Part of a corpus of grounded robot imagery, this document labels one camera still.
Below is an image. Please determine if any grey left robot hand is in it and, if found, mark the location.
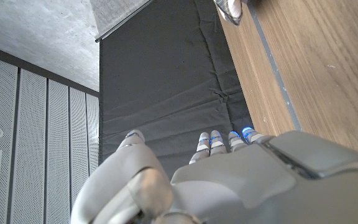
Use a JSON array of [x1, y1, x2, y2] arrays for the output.
[[70, 126, 358, 224]]

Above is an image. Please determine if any beige scarf with black stripes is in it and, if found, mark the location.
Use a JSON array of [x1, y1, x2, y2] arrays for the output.
[[213, 0, 244, 26]]

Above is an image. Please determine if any black backdrop curtain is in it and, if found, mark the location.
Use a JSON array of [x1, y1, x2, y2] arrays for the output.
[[99, 0, 254, 178]]

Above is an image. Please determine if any black backdrop stand pole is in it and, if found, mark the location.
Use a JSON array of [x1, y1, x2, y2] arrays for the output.
[[94, 0, 155, 44]]

